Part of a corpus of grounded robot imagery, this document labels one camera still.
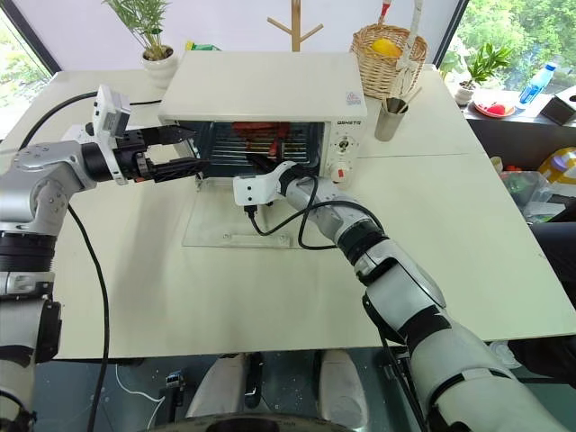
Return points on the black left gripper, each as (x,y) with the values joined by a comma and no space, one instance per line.
(132,162)

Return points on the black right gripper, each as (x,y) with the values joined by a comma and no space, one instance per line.
(268,165)

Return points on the glass toaster oven door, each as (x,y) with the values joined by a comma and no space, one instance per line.
(216,216)

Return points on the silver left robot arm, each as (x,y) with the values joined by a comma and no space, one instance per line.
(45,157)

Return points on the white toaster oven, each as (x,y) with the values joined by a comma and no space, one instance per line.
(265,85)

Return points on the red sausages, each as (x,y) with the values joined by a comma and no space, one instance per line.
(252,128)

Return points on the potted plant in white pot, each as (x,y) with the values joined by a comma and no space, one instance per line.
(157,63)

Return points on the white power strip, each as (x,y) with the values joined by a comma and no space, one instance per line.
(76,133)

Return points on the green snack package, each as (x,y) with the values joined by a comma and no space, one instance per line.
(202,46)

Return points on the steel cup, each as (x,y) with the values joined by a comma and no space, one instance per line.
(389,123)

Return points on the wooden branch coat rack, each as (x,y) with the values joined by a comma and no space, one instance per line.
(295,27)

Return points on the woven wicker basket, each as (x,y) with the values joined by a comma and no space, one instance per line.
(378,74)

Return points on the wooden chopstick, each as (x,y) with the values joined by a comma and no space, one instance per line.
(413,94)

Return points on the yellow fruit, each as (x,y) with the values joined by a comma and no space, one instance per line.
(384,47)

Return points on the red and white stick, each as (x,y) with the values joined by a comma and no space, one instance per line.
(384,11)

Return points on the small blue floor object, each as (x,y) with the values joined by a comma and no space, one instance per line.
(175,380)

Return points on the small plant in white pot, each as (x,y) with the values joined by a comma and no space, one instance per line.
(481,67)

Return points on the plate with red fruit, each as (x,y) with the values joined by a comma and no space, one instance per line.
(495,108)

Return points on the white robot left leg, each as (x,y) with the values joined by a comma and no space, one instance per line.
(220,387)

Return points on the white robot leg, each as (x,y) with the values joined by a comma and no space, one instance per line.
(220,387)
(342,387)

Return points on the white robot right leg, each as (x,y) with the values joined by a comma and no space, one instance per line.
(342,387)

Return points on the clear plastic bags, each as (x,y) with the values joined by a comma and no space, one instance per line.
(531,193)

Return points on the dark rounded robot torso rim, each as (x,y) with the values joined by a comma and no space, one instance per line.
(270,425)

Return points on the plastic water bottle blue label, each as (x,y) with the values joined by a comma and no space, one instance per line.
(537,85)

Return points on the yellow round object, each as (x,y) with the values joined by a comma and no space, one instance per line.
(560,164)

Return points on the black tissue box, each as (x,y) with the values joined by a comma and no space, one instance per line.
(560,108)

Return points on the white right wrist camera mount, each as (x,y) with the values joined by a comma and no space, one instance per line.
(254,189)

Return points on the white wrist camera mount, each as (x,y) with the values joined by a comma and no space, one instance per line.
(254,189)
(107,118)

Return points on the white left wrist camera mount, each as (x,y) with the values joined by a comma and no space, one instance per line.
(107,118)

